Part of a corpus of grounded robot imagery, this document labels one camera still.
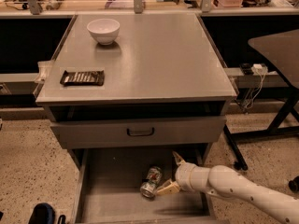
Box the open grey middle drawer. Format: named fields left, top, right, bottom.
left=70, top=147, right=216, bottom=224

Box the black table leg frame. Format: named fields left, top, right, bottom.
left=223, top=88, right=299, bottom=171

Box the grey drawer cabinet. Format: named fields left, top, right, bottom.
left=35, top=13, right=239, bottom=224

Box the white ceramic bowl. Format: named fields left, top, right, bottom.
left=87, top=19, right=121, bottom=45

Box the green white 7up can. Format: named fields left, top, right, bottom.
left=140, top=166, right=163, bottom=199

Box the closed grey upper drawer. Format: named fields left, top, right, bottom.
left=50, top=116, right=226, bottom=149

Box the black caster wheel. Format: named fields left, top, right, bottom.
left=289, top=176, right=299, bottom=193

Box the dark brown snack wrapper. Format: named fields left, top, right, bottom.
left=60, top=71, right=105, bottom=86

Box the black blue object on floor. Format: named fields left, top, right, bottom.
left=28, top=203, right=66, bottom=224

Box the clear plastic bracket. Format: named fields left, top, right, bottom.
left=35, top=60, right=54, bottom=84

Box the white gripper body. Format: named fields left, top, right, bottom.
left=175, top=162, right=209, bottom=192

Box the dark round table top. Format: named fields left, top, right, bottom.
left=249, top=29, right=299, bottom=89

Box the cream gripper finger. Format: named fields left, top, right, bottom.
left=172, top=151, right=185, bottom=166
left=156, top=179, right=180, bottom=196

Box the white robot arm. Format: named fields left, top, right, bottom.
left=156, top=151, right=299, bottom=224

